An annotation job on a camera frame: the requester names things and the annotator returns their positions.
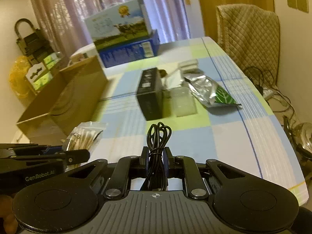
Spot yellow plastic bag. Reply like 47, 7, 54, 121
8, 56, 34, 101

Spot tissue packs cardboard box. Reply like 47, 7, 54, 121
25, 52, 69, 95

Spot open brown cardboard box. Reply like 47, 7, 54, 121
16, 56, 107, 145

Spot white plastic box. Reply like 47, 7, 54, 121
178, 59, 198, 73

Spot black folding cart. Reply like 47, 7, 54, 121
14, 18, 54, 65

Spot blue flat box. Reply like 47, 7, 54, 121
98, 30, 160, 68

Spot cotton swab bag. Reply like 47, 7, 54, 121
62, 121, 108, 155

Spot person left hand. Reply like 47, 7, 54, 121
1, 195, 18, 234

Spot quilted beige chair cover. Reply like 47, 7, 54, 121
216, 4, 280, 86

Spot black cable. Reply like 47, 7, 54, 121
139, 121, 173, 192

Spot silver green tea pouch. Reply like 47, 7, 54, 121
183, 74, 241, 108

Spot steel kettle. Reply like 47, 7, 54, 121
283, 116, 311, 161

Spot checked tablecloth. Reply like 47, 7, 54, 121
90, 37, 309, 204

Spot white power strip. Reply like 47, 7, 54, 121
263, 89, 275, 100

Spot black shaver box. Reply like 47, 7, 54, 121
136, 67, 163, 121

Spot wall power sockets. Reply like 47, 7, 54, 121
287, 0, 309, 13

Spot white appliance box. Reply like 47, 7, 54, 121
70, 43, 100, 65

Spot milk carton gift box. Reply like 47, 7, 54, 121
85, 0, 152, 50

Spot clear plastic cup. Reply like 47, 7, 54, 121
170, 87, 197, 117

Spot purple curtain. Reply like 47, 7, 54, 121
31, 0, 190, 57

